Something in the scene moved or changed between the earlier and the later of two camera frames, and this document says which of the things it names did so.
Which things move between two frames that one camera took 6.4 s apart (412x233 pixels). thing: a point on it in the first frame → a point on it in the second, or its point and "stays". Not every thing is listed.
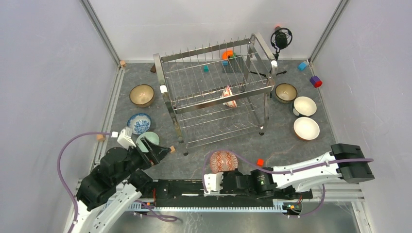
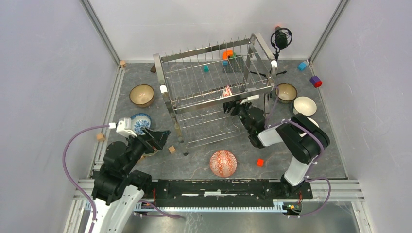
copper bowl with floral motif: (142, 95) stays
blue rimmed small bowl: (304, 106) stays
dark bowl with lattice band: (285, 92) stays
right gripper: (227, 173) → (227, 106)
